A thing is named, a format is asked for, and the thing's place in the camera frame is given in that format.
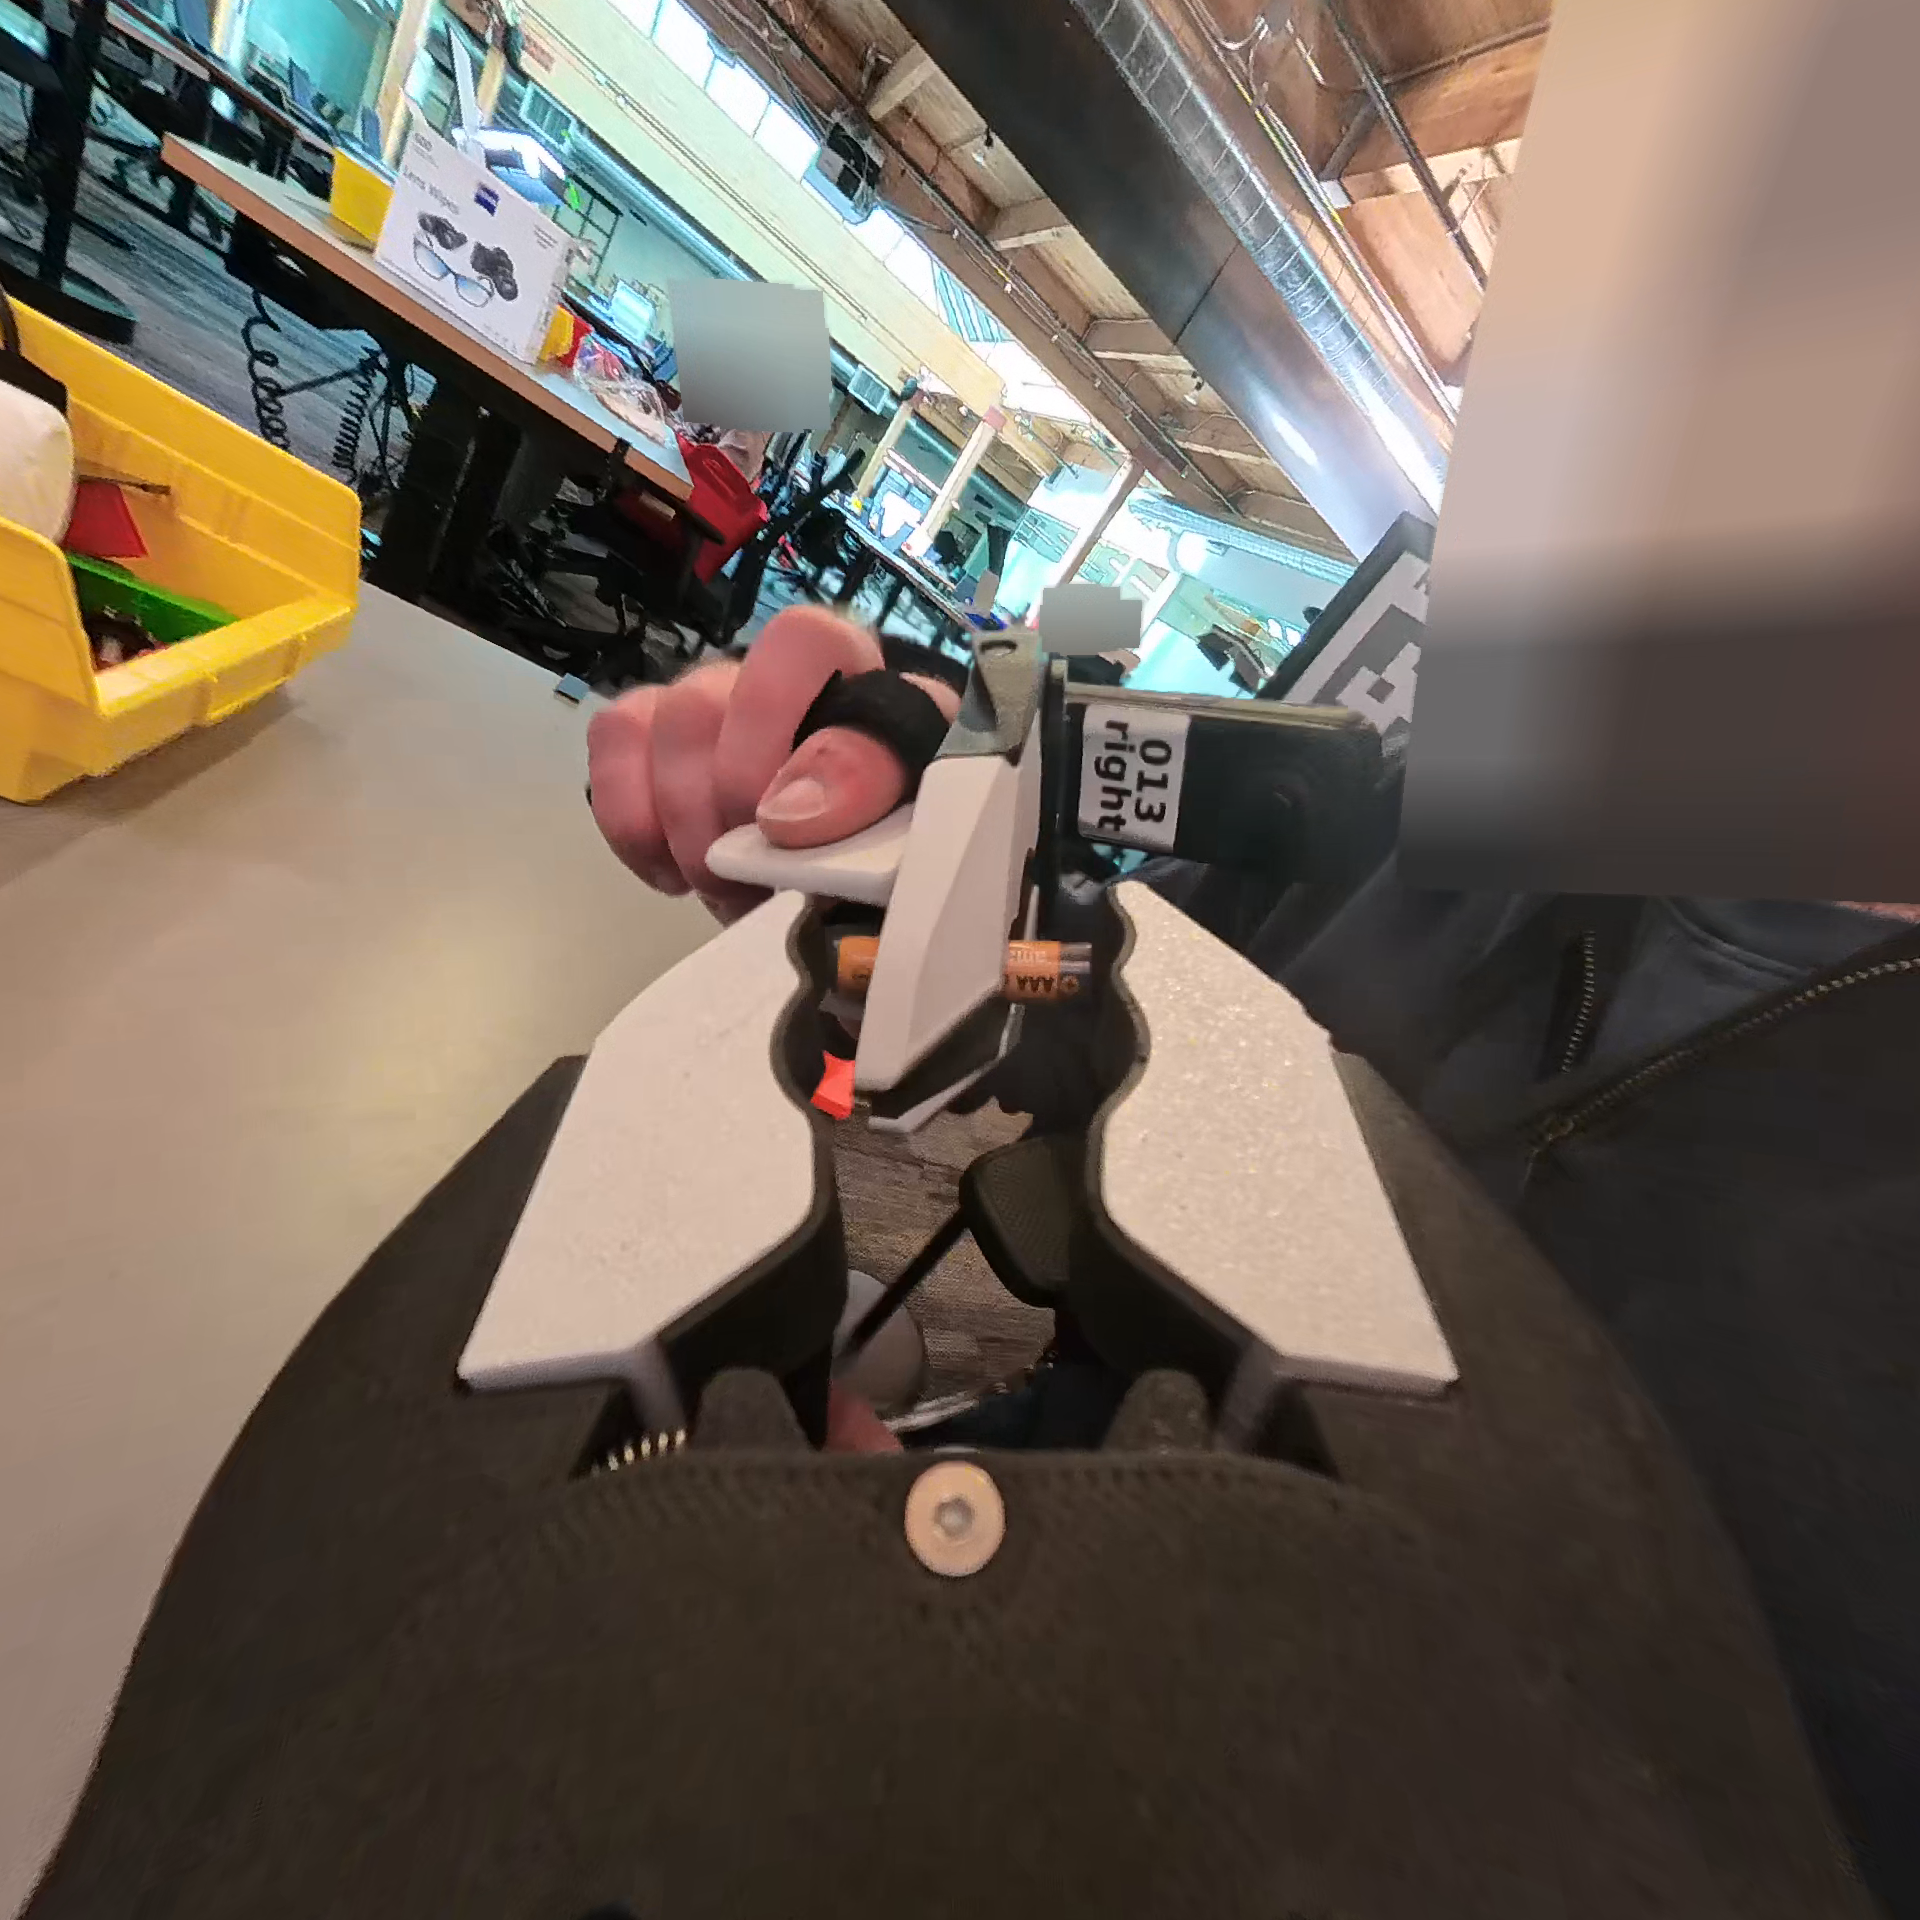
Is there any black mesh chair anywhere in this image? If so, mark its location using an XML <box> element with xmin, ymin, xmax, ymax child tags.
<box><xmin>956</xmin><ymin>1122</ymin><xmax>1088</xmax><ymax>1313</ymax></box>

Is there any red block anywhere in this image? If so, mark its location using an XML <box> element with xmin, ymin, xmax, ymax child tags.
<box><xmin>64</xmin><ymin>477</ymin><xmax>148</xmax><ymax>567</ymax></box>

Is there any green block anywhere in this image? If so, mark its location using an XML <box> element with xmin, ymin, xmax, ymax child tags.
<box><xmin>64</xmin><ymin>555</ymin><xmax>240</xmax><ymax>650</ymax></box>

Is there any wooden table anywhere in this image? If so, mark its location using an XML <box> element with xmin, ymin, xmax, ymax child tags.
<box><xmin>162</xmin><ymin>133</ymin><xmax>701</xmax><ymax>609</ymax></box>

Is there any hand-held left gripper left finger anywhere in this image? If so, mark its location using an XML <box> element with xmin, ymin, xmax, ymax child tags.
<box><xmin>459</xmin><ymin>901</ymin><xmax>846</xmax><ymax>1397</ymax></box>

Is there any framed tag sign board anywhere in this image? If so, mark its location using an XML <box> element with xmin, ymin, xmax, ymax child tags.
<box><xmin>1255</xmin><ymin>515</ymin><xmax>1445</xmax><ymax>724</ymax></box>

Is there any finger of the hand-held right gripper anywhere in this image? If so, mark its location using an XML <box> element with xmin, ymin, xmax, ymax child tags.
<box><xmin>852</xmin><ymin>753</ymin><xmax>1040</xmax><ymax>1138</ymax></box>

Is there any white roll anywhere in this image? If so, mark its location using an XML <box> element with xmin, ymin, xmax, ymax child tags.
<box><xmin>0</xmin><ymin>376</ymin><xmax>80</xmax><ymax>545</ymax></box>

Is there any white printed box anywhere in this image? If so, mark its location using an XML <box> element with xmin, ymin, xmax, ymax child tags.
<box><xmin>373</xmin><ymin>123</ymin><xmax>576</xmax><ymax>371</ymax></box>

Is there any yellow bin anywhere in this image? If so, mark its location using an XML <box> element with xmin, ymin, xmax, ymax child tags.
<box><xmin>0</xmin><ymin>292</ymin><xmax>366</xmax><ymax>807</ymax></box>

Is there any black support post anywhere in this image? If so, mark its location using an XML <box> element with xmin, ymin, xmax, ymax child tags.
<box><xmin>0</xmin><ymin>0</ymin><xmax>140</xmax><ymax>340</ymax></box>

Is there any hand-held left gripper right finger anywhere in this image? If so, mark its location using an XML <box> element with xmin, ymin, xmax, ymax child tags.
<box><xmin>1066</xmin><ymin>880</ymin><xmax>1464</xmax><ymax>1405</ymax></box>

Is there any orange AAA battery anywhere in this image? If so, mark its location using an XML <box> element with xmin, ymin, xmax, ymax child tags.
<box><xmin>831</xmin><ymin>931</ymin><xmax>1090</xmax><ymax>1001</ymax></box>

